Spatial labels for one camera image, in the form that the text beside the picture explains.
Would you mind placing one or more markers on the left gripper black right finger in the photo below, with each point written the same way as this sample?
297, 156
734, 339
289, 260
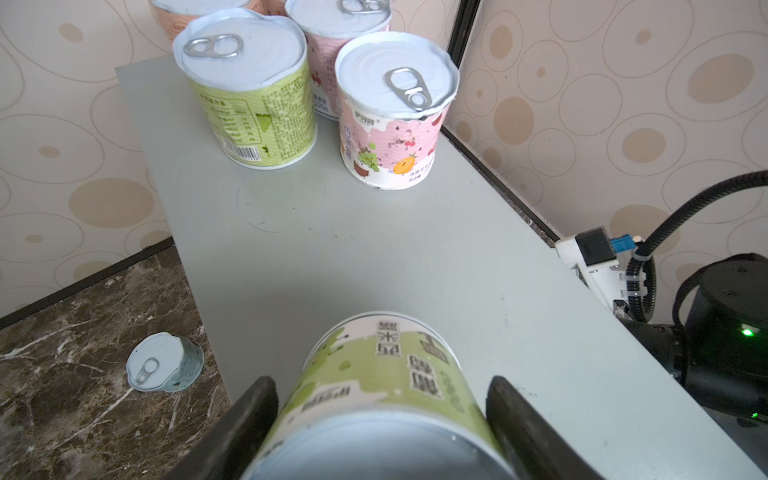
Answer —
532, 447

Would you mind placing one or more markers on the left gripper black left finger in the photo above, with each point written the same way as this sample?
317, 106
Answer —
227, 449

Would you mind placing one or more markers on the lime green labelled can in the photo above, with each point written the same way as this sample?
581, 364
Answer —
381, 396

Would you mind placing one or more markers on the purple pink labelled can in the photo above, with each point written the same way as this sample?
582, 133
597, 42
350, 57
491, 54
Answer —
395, 90

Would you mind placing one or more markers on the white red labelled can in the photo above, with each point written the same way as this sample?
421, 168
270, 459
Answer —
328, 25

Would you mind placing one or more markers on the pink orange labelled can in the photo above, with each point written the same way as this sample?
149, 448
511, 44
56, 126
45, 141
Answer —
174, 15

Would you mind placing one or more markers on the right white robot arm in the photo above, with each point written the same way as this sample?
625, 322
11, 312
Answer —
716, 346

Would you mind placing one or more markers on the light blue labelled can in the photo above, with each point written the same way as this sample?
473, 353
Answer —
163, 362

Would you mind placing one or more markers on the grey metal cabinet box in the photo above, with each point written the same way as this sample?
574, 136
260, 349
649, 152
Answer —
276, 258

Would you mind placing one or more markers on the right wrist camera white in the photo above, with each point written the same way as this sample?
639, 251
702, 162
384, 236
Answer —
593, 256

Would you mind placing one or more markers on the black corner frame post right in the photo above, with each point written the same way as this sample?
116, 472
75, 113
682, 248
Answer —
492, 118

